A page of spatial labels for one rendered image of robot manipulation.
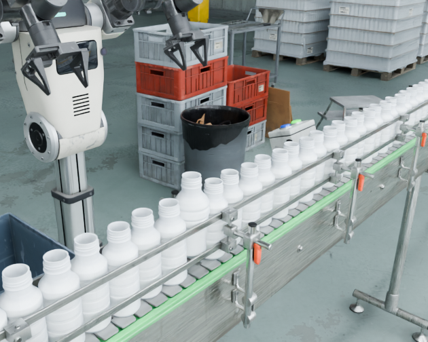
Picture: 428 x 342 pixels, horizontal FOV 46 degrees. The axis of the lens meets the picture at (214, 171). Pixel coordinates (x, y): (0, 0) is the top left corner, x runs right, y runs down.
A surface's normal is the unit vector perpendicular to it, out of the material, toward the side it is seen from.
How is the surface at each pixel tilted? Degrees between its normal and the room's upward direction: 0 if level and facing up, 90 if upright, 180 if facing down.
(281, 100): 103
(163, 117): 90
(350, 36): 90
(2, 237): 90
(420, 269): 0
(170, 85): 90
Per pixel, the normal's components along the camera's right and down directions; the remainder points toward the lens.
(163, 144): -0.56, 0.32
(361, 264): 0.02, -0.92
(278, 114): -0.62, 0.47
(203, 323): 0.76, 0.27
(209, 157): -0.16, 0.44
